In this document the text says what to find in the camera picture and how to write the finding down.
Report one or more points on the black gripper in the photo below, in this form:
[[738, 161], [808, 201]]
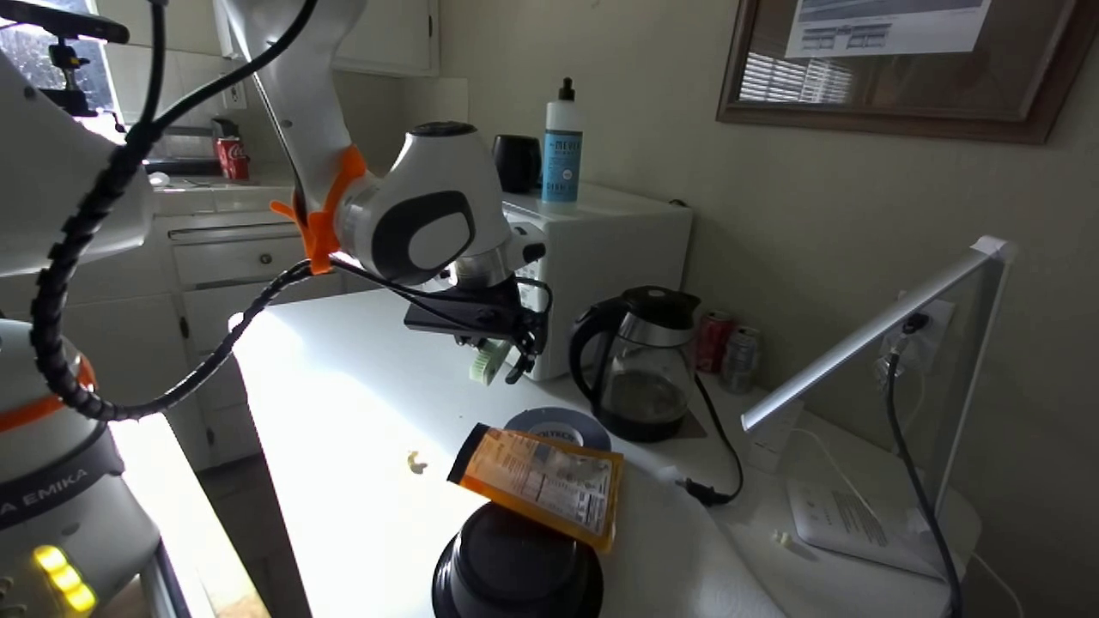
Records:
[[483, 314]]

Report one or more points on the green white scrub brush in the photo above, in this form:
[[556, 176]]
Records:
[[490, 361]]

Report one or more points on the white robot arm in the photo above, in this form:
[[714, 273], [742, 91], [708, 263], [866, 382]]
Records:
[[429, 229]]

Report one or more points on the black mug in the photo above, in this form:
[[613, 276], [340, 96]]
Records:
[[516, 162]]

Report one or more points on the grey tape roll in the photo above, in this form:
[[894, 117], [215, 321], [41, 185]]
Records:
[[564, 423]]

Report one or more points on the black electric kettle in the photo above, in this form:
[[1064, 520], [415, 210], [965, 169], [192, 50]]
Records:
[[629, 361]]

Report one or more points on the orange snack packet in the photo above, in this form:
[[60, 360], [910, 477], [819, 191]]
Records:
[[560, 487]]

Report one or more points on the white microwave oven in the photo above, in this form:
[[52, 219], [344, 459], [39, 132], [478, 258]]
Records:
[[595, 249]]

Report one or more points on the black round bowl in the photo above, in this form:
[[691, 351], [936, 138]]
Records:
[[501, 565]]

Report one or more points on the blue white soap bottle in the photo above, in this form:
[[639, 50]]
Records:
[[560, 147]]

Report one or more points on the white cabinet drawers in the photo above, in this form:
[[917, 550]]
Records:
[[223, 244]]

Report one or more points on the red soda can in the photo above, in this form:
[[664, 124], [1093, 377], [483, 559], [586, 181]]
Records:
[[230, 161]]

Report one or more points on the clear acrylic panel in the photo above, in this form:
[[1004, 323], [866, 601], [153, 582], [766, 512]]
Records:
[[920, 361]]

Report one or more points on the black camera on stand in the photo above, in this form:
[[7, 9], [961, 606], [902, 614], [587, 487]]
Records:
[[60, 50]]

